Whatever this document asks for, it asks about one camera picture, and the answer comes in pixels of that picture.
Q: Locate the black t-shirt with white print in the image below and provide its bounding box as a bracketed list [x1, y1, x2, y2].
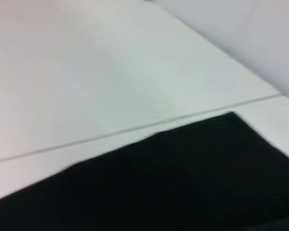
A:
[0, 112, 289, 231]

